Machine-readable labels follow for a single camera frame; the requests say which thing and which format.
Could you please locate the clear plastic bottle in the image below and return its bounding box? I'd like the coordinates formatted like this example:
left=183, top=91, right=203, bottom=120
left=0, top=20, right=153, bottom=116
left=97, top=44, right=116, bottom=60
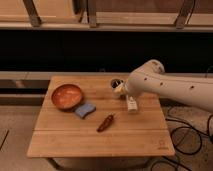
left=126, top=95, right=138, bottom=112

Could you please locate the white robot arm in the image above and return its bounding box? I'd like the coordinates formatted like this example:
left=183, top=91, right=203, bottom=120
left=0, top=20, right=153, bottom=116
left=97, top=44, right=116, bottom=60
left=114, top=59, right=213, bottom=113

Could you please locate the orange ceramic bowl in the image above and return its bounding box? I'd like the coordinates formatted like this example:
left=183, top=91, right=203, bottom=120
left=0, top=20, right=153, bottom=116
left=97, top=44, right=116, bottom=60
left=51, top=84, right=83, bottom=110

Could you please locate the red chili pepper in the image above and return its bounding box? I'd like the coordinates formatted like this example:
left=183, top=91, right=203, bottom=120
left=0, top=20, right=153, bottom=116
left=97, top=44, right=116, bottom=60
left=97, top=114, right=114, bottom=132

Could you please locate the blue sponge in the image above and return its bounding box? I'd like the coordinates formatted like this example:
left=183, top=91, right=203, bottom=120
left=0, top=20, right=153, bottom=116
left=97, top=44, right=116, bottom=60
left=75, top=102, right=96, bottom=119

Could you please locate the wooden table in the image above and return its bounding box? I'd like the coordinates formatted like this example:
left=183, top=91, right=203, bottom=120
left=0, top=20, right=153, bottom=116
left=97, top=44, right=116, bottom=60
left=27, top=75, right=175, bottom=158

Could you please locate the black floor cable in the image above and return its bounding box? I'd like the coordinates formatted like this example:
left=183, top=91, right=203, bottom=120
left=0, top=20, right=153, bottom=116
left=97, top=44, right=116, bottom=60
left=149, top=105, right=213, bottom=171

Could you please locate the wooden shelf rail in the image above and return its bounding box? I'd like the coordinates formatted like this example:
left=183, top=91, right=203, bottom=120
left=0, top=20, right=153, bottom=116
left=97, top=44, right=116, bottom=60
left=0, top=0, right=213, bottom=32

